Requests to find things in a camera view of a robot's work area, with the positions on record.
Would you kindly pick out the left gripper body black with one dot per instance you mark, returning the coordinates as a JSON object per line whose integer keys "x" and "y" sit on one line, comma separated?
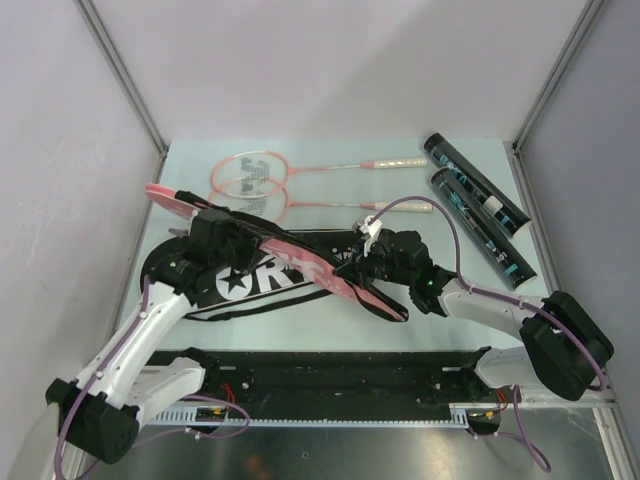
{"x": 241, "y": 248}

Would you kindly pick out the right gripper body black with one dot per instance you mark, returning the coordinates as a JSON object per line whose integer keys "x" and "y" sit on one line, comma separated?
{"x": 377, "y": 266}

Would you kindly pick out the black SPORT racket bag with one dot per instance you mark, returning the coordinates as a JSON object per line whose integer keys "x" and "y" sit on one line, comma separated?
{"x": 272, "y": 285}

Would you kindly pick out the pink SPORT racket bag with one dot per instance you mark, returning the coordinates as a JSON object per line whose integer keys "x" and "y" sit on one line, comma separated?
{"x": 300, "y": 255}

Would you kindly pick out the red white badminton racket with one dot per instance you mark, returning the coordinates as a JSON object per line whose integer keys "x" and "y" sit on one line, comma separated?
{"x": 261, "y": 173}

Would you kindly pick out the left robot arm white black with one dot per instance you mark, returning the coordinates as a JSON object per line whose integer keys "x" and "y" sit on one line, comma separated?
{"x": 103, "y": 409}

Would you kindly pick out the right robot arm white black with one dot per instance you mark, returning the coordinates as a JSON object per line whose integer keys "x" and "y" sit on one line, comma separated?
{"x": 562, "y": 350}

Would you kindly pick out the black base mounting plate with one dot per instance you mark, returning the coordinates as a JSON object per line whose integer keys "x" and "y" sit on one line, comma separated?
{"x": 431, "y": 385}

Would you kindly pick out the white slotted cable duct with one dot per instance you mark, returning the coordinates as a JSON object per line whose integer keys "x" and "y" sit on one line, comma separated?
{"x": 448, "y": 416}

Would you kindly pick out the aluminium frame rail left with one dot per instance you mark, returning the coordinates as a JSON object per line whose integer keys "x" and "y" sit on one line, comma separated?
{"x": 107, "y": 46}

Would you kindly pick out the aluminium frame rail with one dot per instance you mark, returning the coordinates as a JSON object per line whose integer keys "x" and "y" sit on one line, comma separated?
{"x": 107, "y": 46}
{"x": 574, "y": 44}

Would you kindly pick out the aluminium frame rail right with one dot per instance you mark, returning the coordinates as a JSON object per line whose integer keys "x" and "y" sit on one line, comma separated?
{"x": 574, "y": 44}

